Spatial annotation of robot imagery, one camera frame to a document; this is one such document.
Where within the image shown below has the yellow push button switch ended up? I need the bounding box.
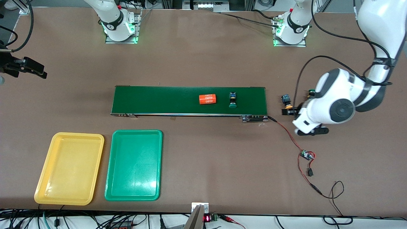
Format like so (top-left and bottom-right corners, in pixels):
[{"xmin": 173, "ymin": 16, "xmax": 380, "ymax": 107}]
[{"xmin": 281, "ymin": 94, "xmax": 293, "ymax": 110}]

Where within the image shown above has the orange cylinder with white print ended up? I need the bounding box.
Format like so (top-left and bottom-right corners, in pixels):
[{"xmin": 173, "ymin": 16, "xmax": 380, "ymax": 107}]
[{"xmin": 199, "ymin": 94, "xmax": 217, "ymax": 105}]

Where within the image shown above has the red black power lead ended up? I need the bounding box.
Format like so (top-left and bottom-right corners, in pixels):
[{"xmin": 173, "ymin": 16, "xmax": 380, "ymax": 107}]
[{"xmin": 297, "ymin": 155, "xmax": 323, "ymax": 196}]

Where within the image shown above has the yellow plastic tray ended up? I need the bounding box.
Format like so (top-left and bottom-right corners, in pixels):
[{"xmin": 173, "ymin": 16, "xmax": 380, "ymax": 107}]
[{"xmin": 34, "ymin": 132, "xmax": 105, "ymax": 206}]

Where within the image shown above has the red clip lead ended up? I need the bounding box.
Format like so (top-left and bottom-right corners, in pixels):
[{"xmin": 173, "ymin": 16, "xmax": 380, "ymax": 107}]
[{"xmin": 219, "ymin": 215, "xmax": 247, "ymax": 229}]

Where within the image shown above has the green conveyor belt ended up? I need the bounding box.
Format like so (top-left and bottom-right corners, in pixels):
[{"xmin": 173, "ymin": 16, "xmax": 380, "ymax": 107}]
[{"xmin": 110, "ymin": 85, "xmax": 269, "ymax": 123}]

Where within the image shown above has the green plastic tray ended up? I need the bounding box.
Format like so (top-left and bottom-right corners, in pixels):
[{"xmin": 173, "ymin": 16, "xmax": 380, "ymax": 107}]
[{"xmin": 104, "ymin": 129, "xmax": 163, "ymax": 202}]

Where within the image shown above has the grey metal bar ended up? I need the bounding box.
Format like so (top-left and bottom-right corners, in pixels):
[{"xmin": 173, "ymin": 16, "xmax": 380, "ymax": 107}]
[{"xmin": 184, "ymin": 205, "xmax": 204, "ymax": 229}]

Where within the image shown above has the red black motor wire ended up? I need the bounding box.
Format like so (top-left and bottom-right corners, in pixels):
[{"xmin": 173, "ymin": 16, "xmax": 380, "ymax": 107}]
[{"xmin": 268, "ymin": 116, "xmax": 306, "ymax": 153}]

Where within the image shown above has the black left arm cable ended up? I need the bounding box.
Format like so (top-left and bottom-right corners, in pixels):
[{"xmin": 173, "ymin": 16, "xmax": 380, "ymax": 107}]
[{"xmin": 294, "ymin": 0, "xmax": 391, "ymax": 110}]

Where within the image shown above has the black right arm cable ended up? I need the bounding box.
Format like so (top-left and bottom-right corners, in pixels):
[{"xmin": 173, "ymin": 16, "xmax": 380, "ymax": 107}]
[{"xmin": 0, "ymin": 0, "xmax": 34, "ymax": 53}]

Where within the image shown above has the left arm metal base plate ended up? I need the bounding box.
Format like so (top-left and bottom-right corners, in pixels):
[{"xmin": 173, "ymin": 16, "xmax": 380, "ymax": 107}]
[{"xmin": 272, "ymin": 16, "xmax": 307, "ymax": 48}]

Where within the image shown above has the thin black looped cable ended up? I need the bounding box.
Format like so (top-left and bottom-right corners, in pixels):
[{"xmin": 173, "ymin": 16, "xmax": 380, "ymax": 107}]
[{"xmin": 322, "ymin": 181, "xmax": 345, "ymax": 217}]

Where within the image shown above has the black cable to arm base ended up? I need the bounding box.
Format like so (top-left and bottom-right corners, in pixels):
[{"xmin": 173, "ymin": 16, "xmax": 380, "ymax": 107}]
[{"xmin": 219, "ymin": 10, "xmax": 280, "ymax": 27}]

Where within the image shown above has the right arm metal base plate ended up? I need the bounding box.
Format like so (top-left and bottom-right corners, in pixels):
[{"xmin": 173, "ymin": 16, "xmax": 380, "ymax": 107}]
[{"xmin": 105, "ymin": 9, "xmax": 142, "ymax": 44}]

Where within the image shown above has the small metal mounting bracket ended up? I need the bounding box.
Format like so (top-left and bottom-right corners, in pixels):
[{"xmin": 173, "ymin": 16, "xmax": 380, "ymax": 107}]
[{"xmin": 191, "ymin": 202, "xmax": 210, "ymax": 213}]

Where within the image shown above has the aluminium frame rack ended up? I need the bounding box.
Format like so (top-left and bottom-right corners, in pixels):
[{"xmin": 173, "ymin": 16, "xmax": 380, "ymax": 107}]
[{"xmin": 161, "ymin": 0, "xmax": 255, "ymax": 13}]

